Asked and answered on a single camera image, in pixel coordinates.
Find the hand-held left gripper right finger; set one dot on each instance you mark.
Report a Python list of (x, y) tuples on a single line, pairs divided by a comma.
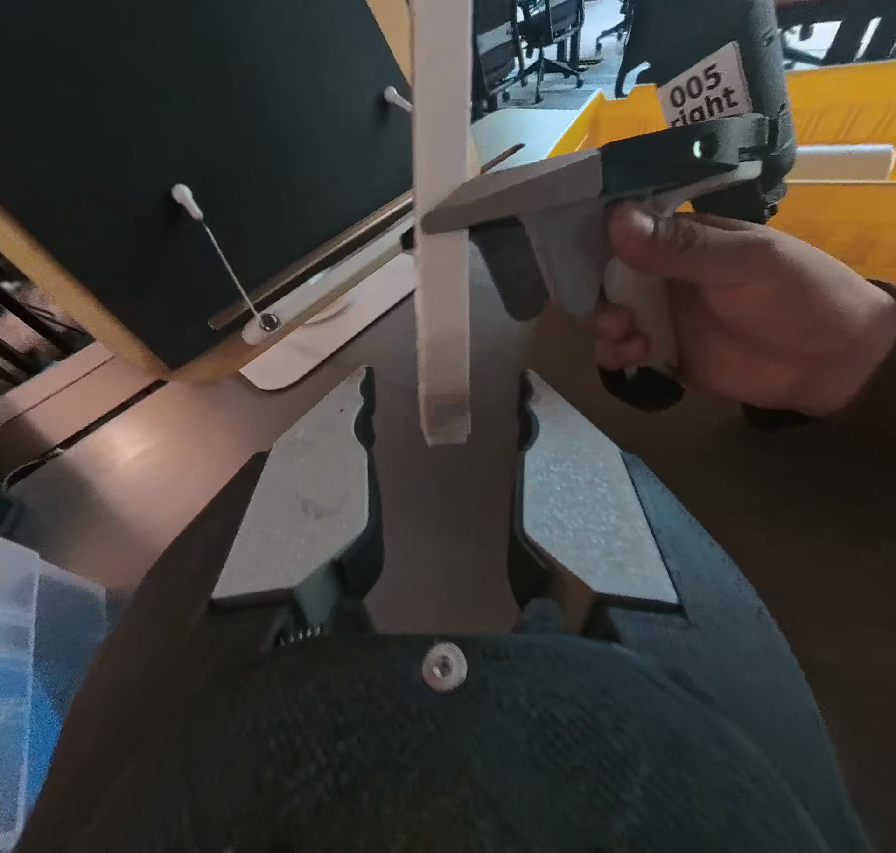
[(588, 510)]

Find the black wooden book stand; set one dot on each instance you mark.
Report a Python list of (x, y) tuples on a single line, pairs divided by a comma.
[(175, 96)]

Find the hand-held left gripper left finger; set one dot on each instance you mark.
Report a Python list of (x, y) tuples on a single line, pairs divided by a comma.
[(301, 510)]

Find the clear plastic storage bin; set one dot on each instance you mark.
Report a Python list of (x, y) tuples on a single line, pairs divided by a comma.
[(28, 657)]

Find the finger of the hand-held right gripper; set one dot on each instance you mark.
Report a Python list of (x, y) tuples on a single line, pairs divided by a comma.
[(518, 191)]

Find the person's right hand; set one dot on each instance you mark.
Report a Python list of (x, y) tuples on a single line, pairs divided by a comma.
[(756, 307)]

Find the black office chair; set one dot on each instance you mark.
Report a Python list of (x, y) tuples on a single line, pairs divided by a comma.
[(556, 12), (497, 26)]

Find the yellow plastic bin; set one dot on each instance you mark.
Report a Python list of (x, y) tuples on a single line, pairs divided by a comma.
[(840, 110)]

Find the white block stack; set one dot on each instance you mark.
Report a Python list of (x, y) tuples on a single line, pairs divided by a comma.
[(441, 167)]

